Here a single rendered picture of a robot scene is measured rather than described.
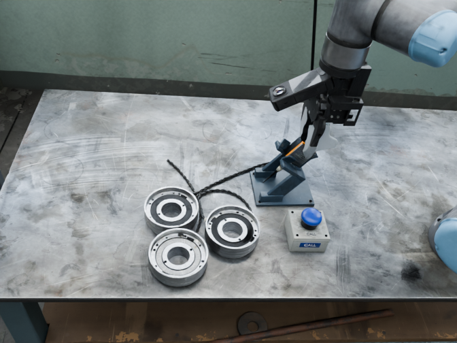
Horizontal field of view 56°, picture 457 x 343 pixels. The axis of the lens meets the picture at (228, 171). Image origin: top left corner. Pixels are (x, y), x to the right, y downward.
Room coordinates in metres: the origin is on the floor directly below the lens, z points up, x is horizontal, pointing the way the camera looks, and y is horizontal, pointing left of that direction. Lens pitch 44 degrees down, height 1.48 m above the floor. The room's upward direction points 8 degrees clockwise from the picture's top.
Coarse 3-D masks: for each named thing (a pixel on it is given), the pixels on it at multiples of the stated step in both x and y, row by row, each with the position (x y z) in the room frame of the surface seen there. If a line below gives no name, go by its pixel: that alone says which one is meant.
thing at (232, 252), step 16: (224, 208) 0.56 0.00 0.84; (240, 208) 0.56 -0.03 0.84; (208, 224) 0.52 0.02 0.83; (224, 224) 0.52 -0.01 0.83; (240, 224) 0.53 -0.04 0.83; (256, 224) 0.53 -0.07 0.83; (208, 240) 0.48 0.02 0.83; (240, 240) 0.49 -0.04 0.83; (256, 240) 0.49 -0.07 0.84; (224, 256) 0.47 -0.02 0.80; (240, 256) 0.46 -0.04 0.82
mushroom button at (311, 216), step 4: (308, 208) 0.55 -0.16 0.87; (312, 208) 0.55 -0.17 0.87; (304, 212) 0.54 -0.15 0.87; (308, 212) 0.54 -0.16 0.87; (312, 212) 0.54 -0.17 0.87; (316, 212) 0.54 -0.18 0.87; (304, 216) 0.53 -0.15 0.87; (308, 216) 0.53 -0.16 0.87; (312, 216) 0.53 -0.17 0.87; (316, 216) 0.53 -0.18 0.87; (320, 216) 0.54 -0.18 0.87; (304, 220) 0.53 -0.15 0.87; (308, 220) 0.52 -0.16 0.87; (312, 220) 0.52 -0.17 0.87; (316, 220) 0.53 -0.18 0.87; (320, 220) 0.53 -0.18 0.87; (308, 224) 0.52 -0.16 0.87; (312, 224) 0.52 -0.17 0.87; (316, 224) 0.52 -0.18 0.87
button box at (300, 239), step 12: (288, 216) 0.56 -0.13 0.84; (300, 216) 0.55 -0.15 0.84; (288, 228) 0.54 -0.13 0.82; (300, 228) 0.52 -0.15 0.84; (312, 228) 0.53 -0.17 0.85; (324, 228) 0.53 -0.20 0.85; (288, 240) 0.52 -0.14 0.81; (300, 240) 0.50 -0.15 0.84; (312, 240) 0.50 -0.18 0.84; (324, 240) 0.51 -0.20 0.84
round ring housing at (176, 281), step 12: (180, 228) 0.49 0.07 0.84; (156, 240) 0.46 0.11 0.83; (192, 240) 0.48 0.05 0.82; (204, 240) 0.47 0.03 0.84; (168, 252) 0.44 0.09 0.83; (180, 252) 0.46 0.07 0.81; (192, 252) 0.45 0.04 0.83; (204, 252) 0.45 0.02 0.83; (156, 264) 0.41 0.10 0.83; (168, 264) 0.41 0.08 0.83; (204, 264) 0.42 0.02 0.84; (156, 276) 0.39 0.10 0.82; (168, 276) 0.38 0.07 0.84; (180, 276) 0.39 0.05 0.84; (192, 276) 0.39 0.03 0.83
